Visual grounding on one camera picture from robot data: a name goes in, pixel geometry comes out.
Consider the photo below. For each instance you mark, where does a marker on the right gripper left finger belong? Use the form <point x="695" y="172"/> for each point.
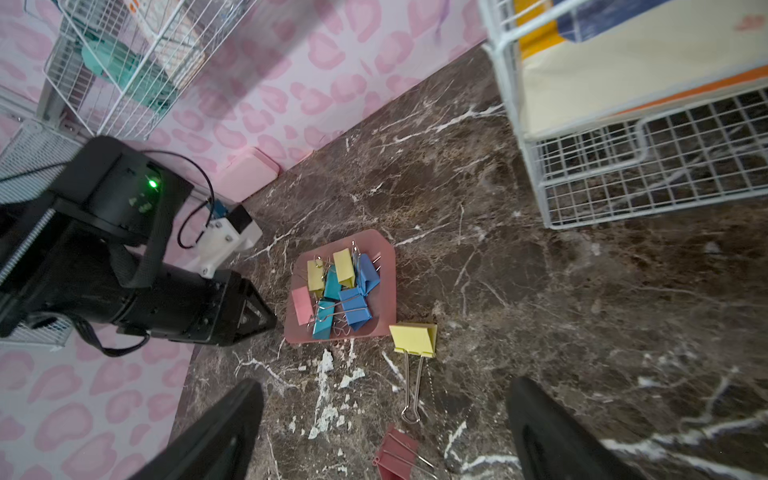
<point x="219" y="445"/>

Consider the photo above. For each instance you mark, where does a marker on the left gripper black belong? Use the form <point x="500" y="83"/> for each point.
<point x="90" y="250"/>

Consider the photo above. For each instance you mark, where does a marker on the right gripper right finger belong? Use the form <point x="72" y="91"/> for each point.
<point x="551" y="444"/>

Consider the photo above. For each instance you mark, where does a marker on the teal binder clip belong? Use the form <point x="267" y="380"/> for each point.
<point x="332" y="286"/>
<point x="323" y="320"/>

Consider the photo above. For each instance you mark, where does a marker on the pink binder clip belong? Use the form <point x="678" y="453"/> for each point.
<point x="303" y="305"/>
<point x="398" y="457"/>

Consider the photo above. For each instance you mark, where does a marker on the blue binder clip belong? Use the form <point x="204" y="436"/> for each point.
<point x="367" y="277"/>
<point x="355" y="308"/>

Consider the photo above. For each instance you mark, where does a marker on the pink plastic storage box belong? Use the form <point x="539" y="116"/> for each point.
<point x="382" y="301"/>

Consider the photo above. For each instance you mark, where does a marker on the large yellow binder clip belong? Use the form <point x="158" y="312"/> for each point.
<point x="413" y="340"/>

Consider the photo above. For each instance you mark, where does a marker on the pink box lid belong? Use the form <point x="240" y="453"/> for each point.
<point x="246" y="173"/>

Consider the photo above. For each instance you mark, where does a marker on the green desk lamp gadget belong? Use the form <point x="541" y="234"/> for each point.
<point x="143" y="81"/>

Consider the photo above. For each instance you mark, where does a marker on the cream book lower tray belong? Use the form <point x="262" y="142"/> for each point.
<point x="607" y="57"/>

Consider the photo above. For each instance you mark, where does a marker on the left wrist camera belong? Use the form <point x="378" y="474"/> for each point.
<point x="235" y="232"/>

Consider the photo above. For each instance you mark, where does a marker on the white wire wall shelf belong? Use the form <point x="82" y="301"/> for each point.
<point x="179" y="36"/>

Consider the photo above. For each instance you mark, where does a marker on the white wire desk organizer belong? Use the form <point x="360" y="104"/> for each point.
<point x="701" y="146"/>

